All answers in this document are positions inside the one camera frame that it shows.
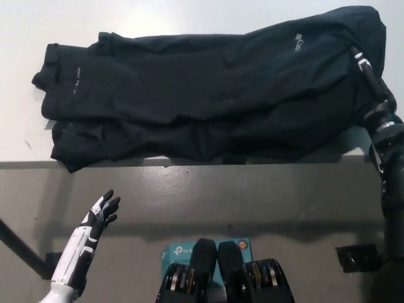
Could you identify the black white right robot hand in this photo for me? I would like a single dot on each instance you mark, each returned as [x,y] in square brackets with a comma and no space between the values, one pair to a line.
[374,82]

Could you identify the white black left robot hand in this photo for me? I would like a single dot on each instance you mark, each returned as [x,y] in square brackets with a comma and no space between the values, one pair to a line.
[79,252]

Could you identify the black Columbia jacket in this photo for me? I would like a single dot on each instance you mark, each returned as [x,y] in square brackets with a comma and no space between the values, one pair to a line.
[195,98]

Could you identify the black ribbed robot body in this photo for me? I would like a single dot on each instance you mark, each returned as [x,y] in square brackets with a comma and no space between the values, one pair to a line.
[202,277]

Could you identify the black diagonal table leg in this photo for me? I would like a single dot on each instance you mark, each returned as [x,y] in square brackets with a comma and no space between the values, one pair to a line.
[19,246]

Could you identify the teal tp-link box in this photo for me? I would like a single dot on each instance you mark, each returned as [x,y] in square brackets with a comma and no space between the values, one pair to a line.
[176,254]

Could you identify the black table foot bracket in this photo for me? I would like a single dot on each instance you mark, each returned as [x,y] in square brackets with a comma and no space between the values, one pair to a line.
[49,265]
[356,259]

